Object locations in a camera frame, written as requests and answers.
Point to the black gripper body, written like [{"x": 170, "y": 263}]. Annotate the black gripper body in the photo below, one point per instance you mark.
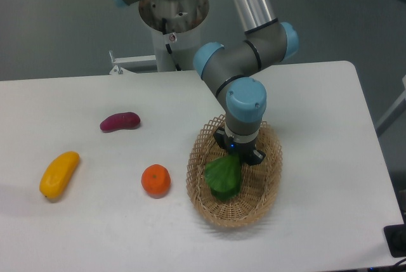
[{"x": 239, "y": 145}]

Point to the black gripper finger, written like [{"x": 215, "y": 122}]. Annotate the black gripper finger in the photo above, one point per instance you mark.
[
  {"x": 220, "y": 137},
  {"x": 254, "y": 157}
]

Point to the woven wicker basket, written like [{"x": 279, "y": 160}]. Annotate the woven wicker basket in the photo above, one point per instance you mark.
[{"x": 260, "y": 183}]

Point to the purple sweet potato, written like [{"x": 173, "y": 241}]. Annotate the purple sweet potato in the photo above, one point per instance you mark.
[{"x": 120, "y": 121}]

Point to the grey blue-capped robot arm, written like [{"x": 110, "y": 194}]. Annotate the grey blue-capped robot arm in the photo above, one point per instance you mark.
[{"x": 228, "y": 72}]

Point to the yellow mango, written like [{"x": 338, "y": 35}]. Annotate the yellow mango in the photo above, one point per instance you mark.
[{"x": 57, "y": 175}]

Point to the black device at table edge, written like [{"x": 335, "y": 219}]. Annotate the black device at table edge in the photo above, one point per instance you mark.
[{"x": 395, "y": 238}]

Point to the green bok choy vegetable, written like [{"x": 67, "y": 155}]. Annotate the green bok choy vegetable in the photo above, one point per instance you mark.
[{"x": 224, "y": 177}]

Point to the orange tangerine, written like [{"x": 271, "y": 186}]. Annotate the orange tangerine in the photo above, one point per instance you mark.
[{"x": 156, "y": 181}]

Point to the white metal mounting frame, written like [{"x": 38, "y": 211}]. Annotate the white metal mounting frame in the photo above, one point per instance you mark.
[{"x": 134, "y": 64}]

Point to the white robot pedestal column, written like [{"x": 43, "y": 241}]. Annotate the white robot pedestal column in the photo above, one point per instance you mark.
[{"x": 175, "y": 27}]

